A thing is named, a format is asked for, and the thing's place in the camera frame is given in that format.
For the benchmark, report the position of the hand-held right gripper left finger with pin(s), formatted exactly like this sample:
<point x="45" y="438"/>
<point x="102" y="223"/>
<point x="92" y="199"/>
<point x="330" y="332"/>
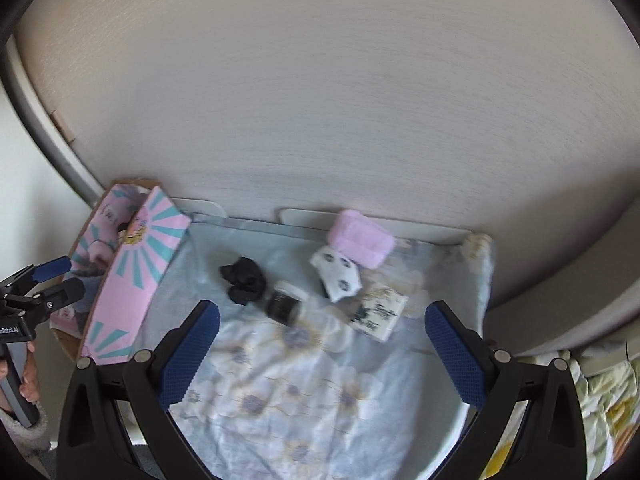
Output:
<point x="192" y="355"/>

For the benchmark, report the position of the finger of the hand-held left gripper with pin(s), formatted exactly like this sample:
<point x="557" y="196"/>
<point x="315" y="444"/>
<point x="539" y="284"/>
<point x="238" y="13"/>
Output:
<point x="52" y="267"/>
<point x="65" y="292"/>

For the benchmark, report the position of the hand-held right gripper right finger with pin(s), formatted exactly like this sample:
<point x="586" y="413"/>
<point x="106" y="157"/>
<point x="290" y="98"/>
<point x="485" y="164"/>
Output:
<point x="455" y="360"/>

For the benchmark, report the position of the pink fuzzy sock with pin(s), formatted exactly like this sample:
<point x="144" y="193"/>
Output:
<point x="360" y="237"/>
<point x="97" y="255"/>

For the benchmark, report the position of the cardboard box with pink lining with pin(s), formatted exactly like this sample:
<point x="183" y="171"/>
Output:
<point x="135" y="280"/>

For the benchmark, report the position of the person's left forearm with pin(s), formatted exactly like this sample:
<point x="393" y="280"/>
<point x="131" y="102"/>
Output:
<point x="25" y="440"/>

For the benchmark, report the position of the person's left hand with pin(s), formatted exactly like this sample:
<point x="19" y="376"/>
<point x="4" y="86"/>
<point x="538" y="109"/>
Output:
<point x="31" y="375"/>

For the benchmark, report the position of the white printed tissue pack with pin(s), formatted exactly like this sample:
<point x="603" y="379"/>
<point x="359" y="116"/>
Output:
<point x="379" y="312"/>

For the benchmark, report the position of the dark jar with white lid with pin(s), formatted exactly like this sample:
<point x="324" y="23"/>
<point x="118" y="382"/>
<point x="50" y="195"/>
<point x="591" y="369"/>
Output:
<point x="285" y="305"/>

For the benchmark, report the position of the grey pillow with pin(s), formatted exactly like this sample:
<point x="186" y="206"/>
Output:
<point x="575" y="330"/>

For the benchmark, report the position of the floral blue cloth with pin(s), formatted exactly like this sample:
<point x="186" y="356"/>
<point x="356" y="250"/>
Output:
<point x="310" y="400"/>

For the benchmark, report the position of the white sock with black print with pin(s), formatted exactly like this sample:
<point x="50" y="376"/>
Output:
<point x="337" y="272"/>

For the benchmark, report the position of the floral green yellow blanket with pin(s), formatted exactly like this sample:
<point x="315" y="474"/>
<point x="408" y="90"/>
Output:
<point x="605" y="410"/>

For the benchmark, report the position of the white door frame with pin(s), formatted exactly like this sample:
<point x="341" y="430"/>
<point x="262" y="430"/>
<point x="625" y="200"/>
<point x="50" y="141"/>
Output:
<point x="45" y="130"/>

